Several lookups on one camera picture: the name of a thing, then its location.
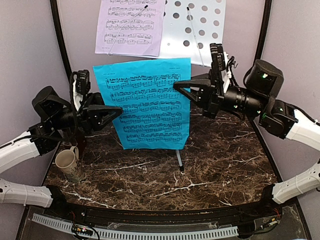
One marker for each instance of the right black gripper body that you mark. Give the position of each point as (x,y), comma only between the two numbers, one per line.
(252,105)

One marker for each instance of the grey slotted cable duct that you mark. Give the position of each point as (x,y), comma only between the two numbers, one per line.
(119,231)

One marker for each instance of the cream ceramic mug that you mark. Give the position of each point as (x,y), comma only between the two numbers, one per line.
(68,162)

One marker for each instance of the purple sheet music page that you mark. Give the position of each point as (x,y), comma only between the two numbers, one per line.
(130,27)

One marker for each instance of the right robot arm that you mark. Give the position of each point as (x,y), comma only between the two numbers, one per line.
(278,118)

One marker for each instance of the blue sheet music page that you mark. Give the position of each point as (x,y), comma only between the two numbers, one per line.
(155,115)

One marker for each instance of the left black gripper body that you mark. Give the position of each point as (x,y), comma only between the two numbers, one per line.
(81,115)

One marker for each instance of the brown wooden metronome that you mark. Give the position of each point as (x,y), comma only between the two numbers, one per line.
(78,141)

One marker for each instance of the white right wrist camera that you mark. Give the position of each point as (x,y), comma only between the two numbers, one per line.
(227,74)

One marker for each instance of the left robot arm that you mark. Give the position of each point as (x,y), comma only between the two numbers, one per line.
(42,137)

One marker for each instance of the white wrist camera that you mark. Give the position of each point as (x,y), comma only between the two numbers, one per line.
(227,74)
(76,97)

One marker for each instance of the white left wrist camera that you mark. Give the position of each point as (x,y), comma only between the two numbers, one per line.
(76,97)

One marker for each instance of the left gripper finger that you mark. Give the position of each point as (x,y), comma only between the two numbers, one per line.
(99,116)
(93,99)

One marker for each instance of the white perforated music stand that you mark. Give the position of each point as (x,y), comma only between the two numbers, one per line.
(189,27)

